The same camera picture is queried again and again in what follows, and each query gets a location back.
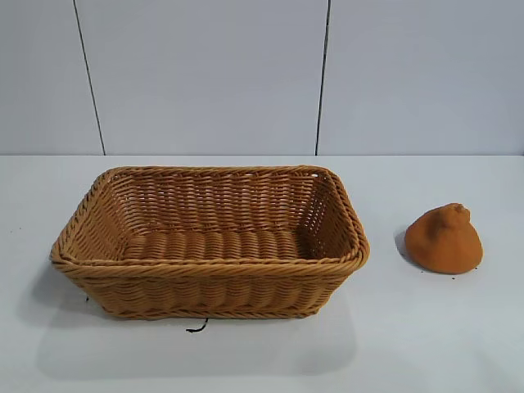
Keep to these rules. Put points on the brown woven wicker basket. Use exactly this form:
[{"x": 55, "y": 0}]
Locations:
[{"x": 213, "y": 254}]

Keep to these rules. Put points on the orange bread lump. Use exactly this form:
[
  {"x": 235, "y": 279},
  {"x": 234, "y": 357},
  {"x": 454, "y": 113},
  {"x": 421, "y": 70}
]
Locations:
[{"x": 444, "y": 245}]

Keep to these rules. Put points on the small black thread piece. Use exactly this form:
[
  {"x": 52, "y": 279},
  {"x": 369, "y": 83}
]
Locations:
[{"x": 197, "y": 328}]

